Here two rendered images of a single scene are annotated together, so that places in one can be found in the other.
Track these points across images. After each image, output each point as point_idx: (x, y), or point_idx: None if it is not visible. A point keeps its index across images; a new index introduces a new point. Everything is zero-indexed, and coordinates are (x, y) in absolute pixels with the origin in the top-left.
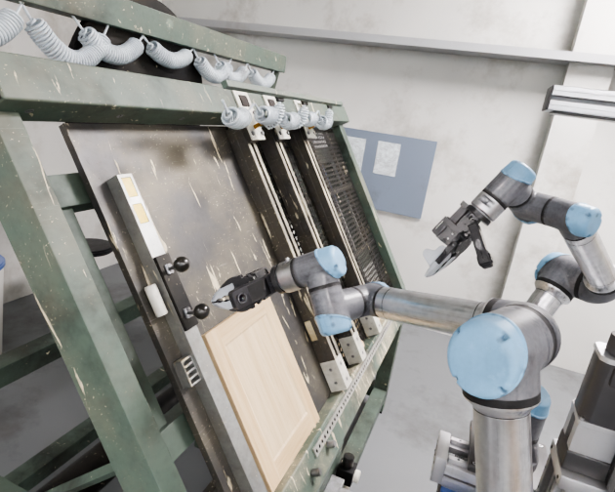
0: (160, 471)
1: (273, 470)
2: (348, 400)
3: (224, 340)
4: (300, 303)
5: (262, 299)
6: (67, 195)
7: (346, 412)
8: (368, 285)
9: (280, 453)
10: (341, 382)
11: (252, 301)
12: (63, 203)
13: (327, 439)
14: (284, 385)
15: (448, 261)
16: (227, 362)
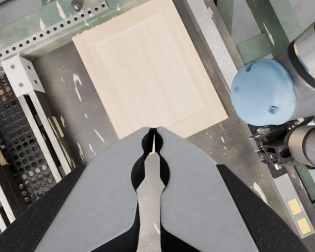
0: (296, 27)
1: (162, 7)
2: (9, 44)
3: (206, 114)
4: (72, 156)
5: (290, 126)
6: None
7: (23, 33)
8: (311, 112)
9: (149, 18)
10: (24, 65)
11: (313, 121)
12: None
13: (76, 12)
14: (125, 73)
15: (124, 200)
16: (204, 95)
